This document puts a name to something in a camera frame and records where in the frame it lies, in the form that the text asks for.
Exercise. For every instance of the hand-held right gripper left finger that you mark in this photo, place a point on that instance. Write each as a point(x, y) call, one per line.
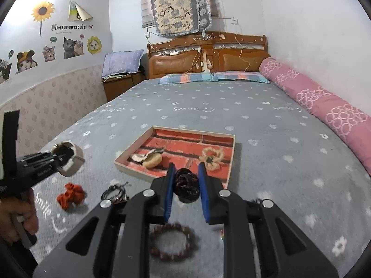
point(169, 192)

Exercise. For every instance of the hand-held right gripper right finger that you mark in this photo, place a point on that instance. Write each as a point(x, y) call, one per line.
point(204, 194)

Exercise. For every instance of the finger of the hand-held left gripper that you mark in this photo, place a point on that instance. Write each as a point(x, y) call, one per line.
point(46, 173)
point(40, 158)

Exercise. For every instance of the dark brown scrunchie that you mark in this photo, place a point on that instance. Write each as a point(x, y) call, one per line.
point(187, 185)

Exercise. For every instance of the white wristwatch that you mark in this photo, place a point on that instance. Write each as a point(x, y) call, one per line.
point(76, 162)

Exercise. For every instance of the orange scrunchie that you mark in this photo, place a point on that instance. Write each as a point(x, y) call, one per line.
point(71, 195)

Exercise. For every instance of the brick print shallow tray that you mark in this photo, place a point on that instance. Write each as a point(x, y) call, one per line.
point(179, 142)

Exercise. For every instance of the person's left hand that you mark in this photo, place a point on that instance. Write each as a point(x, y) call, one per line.
point(11, 217)

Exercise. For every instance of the beige flower scrunchie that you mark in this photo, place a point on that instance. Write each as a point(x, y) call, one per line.
point(216, 153)

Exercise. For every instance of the cream hair clip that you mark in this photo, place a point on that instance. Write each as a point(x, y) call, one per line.
point(138, 157)

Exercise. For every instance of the grey flower print blanket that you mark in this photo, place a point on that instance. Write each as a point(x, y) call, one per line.
point(232, 115)

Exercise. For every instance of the wooden nightstand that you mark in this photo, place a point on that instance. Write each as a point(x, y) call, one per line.
point(116, 89)

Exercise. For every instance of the striped pillow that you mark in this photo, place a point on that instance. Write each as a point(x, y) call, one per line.
point(243, 76)
point(185, 78)

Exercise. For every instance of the purple dotted pillow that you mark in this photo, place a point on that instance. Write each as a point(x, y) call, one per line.
point(121, 62)

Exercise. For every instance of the wooden bed headboard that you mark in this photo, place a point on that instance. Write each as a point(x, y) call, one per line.
point(174, 62)

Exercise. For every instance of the white power strip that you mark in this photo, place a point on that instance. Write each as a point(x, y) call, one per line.
point(174, 53)

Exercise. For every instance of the pink rolled quilt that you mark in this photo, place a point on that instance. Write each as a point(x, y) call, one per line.
point(313, 95)

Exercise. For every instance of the beige floral quilted mat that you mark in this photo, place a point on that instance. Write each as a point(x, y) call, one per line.
point(174, 5)

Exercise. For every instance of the grey floral quilted mat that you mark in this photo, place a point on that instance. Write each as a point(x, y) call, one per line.
point(204, 5)

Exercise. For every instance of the black cat wall sticker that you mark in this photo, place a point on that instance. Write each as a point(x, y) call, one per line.
point(4, 72)

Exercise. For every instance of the hat cat wall sticker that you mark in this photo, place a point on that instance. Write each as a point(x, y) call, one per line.
point(26, 62)

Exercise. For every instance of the tabby kitten wall sticker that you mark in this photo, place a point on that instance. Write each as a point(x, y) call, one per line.
point(48, 53)

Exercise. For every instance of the grey cats wall sticker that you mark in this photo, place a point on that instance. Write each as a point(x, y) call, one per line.
point(71, 47)

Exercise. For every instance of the sunflower cat wall sticker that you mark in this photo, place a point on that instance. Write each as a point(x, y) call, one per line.
point(93, 45)

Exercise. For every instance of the lettering wall sticker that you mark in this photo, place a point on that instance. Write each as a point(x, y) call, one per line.
point(69, 27)

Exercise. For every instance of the peeling paper wall poster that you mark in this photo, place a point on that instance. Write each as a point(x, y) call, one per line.
point(76, 13)

